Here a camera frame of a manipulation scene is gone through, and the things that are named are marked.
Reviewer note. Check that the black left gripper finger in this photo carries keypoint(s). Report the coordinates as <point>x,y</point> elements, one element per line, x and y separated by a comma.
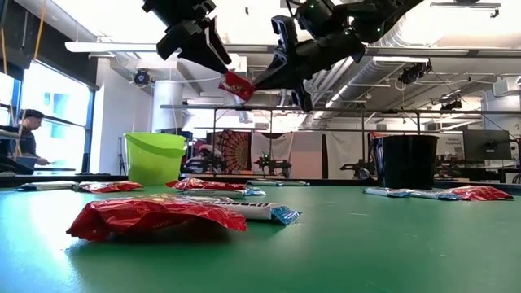
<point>211,57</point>

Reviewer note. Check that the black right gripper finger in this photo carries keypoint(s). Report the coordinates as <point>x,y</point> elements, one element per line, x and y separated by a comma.
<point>274,81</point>

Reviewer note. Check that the red Skittles candy bag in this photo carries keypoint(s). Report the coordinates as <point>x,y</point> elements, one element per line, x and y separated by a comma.
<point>114,187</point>
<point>142,215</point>
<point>480,193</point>
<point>238,86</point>
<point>203,184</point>

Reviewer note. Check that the black background robot arm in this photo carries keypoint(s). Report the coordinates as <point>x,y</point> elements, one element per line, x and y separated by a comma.
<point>209,163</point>
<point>358,167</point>
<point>268,164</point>

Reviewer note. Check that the white ventilation box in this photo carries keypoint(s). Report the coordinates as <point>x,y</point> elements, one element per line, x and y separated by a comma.
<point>240,61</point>

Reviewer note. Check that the white hanging cloth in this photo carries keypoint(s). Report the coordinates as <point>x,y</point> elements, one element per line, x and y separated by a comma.
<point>281,144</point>
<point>346,146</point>

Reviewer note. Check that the white round column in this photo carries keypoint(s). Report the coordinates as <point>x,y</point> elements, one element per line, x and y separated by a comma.
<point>167,106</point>

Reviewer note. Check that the mandala pattern tapestry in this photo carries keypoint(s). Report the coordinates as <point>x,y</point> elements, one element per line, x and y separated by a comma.
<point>238,148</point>

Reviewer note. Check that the pale pink partition panel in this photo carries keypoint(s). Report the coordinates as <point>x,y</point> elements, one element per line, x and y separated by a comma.
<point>307,156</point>

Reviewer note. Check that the long ceiling light bar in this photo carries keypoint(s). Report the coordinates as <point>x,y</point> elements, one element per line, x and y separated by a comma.
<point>102,46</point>

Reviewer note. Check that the colourful hanging banner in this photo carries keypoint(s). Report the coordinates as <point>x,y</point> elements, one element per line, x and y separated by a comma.
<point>377,154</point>

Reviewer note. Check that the lime green plastic bucket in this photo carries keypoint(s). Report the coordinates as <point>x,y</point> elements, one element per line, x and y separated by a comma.
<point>154,158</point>

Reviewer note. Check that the black plastic bucket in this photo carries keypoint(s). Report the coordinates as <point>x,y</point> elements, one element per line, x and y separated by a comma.
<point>409,163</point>

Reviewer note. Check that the black computer monitor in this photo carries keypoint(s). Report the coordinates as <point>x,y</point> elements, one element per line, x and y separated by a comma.
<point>486,144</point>

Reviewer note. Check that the person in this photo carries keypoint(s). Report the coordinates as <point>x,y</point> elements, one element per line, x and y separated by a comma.
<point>28,142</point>

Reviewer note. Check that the black metal rig frame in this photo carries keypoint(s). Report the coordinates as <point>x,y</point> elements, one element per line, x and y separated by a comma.
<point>203,107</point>

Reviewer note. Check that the black round ceiling camera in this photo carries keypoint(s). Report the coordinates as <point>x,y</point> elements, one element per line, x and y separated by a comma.
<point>141,77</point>

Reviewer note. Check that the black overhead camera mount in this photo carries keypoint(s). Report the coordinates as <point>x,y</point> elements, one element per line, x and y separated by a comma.
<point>413,73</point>

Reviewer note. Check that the black table edge rail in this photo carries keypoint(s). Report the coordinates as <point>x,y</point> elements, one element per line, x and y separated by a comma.
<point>354,182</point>

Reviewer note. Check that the white wall sign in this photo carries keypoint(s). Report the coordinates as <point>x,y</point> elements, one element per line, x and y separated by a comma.
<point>452,148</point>

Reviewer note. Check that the white wall air unit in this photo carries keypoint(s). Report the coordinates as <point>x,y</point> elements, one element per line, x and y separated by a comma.
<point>506,86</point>

